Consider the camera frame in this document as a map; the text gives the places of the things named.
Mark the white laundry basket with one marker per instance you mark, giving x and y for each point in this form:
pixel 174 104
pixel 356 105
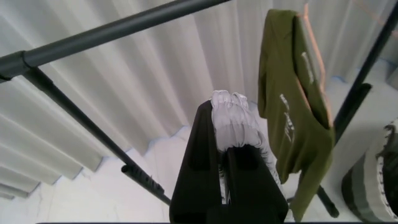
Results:
pixel 370 186

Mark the pink clothes hanger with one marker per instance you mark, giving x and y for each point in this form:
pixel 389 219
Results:
pixel 315 49
pixel 373 15

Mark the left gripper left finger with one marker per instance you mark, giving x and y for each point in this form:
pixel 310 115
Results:
pixel 196 180

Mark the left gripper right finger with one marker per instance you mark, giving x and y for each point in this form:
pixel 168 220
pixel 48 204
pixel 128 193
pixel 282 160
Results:
pixel 255 186

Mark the green long-sleeved shirt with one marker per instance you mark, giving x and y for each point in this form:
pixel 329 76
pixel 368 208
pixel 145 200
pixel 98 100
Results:
pixel 280 77

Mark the black clothes rack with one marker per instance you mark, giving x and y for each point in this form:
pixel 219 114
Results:
pixel 109 31

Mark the pale grey shorts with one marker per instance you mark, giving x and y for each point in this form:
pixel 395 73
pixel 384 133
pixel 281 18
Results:
pixel 233 121

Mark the white curtain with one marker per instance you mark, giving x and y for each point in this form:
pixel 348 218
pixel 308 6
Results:
pixel 140 77

